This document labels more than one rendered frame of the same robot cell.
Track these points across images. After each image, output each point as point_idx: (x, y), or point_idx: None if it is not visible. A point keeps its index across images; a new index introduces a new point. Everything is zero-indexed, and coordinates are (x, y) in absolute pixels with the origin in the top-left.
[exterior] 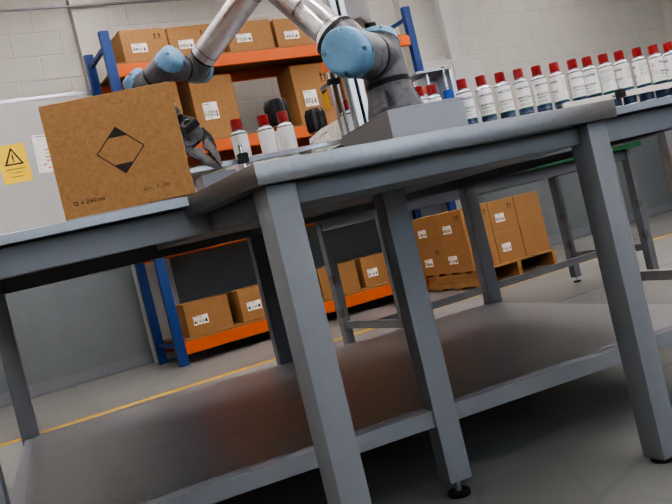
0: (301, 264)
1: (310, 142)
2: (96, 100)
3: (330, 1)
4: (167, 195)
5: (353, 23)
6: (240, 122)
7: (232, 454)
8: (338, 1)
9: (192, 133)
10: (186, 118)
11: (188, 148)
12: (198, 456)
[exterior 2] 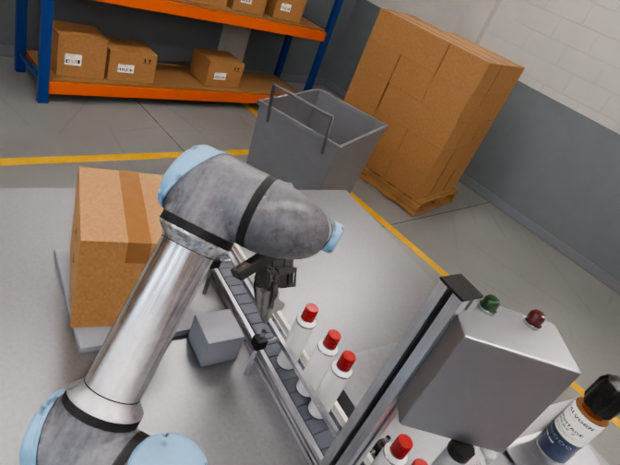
0: None
1: (572, 400)
2: (78, 198)
3: (392, 352)
4: (70, 305)
5: (66, 428)
6: (308, 315)
7: None
8: (401, 367)
9: (264, 276)
10: (250, 263)
11: (256, 282)
12: None
